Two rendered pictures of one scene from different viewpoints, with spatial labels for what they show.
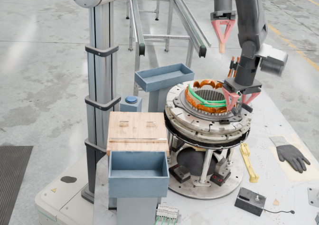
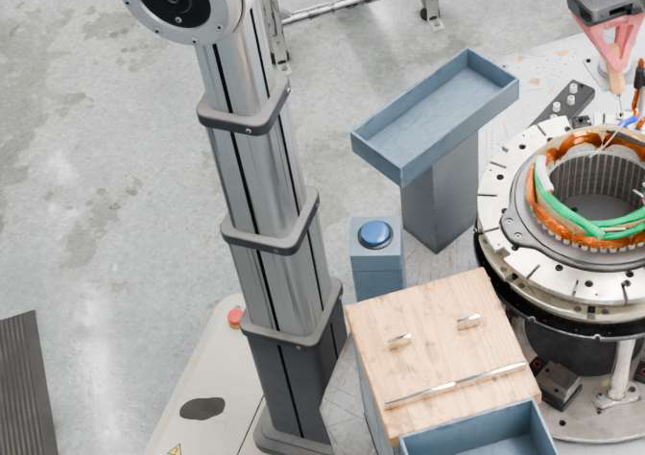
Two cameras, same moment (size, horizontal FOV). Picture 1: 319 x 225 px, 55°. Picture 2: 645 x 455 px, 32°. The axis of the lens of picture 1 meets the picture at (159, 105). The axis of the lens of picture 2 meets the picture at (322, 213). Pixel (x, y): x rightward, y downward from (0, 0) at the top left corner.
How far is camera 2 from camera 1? 0.56 m
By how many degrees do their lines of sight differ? 16
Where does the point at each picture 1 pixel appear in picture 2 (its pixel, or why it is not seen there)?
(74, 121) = (118, 191)
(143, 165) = (483, 438)
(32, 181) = (81, 420)
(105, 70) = (272, 160)
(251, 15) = not seen: outside the picture
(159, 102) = (436, 188)
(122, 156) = (430, 438)
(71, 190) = (224, 439)
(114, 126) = (376, 353)
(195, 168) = (585, 349)
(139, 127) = (440, 339)
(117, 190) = not seen: outside the picture
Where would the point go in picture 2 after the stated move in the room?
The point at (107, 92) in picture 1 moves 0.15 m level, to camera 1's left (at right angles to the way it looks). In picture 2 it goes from (285, 207) to (186, 224)
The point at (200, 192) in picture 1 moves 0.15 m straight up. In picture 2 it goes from (619, 422) to (630, 367)
